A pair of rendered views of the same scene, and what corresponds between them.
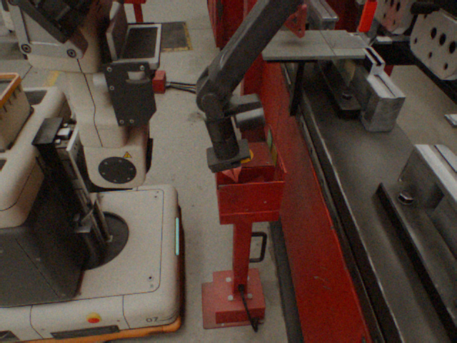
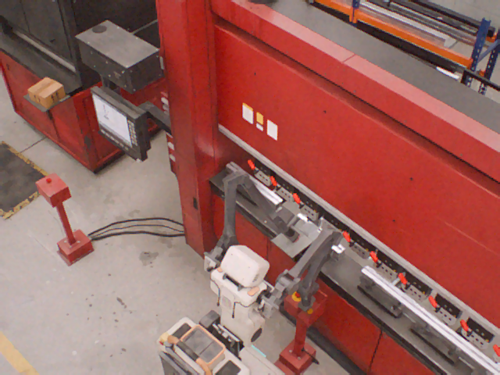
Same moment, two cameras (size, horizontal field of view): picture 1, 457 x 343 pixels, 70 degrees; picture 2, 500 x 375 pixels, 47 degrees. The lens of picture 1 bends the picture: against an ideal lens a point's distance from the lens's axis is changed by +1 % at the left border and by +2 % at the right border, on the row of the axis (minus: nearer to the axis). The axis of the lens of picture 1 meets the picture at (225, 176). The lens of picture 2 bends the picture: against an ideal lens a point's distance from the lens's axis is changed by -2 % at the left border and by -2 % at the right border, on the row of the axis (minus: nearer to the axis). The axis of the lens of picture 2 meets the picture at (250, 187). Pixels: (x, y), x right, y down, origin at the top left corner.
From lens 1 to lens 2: 3.00 m
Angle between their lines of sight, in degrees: 29
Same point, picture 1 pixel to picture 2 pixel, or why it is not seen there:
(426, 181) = (369, 280)
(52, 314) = not seen: outside the picture
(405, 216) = (370, 292)
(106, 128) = (257, 322)
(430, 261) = (382, 301)
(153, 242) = (251, 359)
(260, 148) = not seen: hidden behind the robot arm
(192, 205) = not seen: hidden behind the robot
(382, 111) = (340, 255)
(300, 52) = (301, 246)
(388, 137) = (344, 261)
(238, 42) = (313, 276)
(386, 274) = (375, 311)
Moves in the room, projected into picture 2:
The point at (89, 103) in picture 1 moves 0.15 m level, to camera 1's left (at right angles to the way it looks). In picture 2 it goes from (247, 317) to (227, 332)
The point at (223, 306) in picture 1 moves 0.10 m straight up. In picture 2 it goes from (299, 364) to (300, 357)
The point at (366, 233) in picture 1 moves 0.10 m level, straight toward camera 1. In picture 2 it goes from (364, 303) to (368, 317)
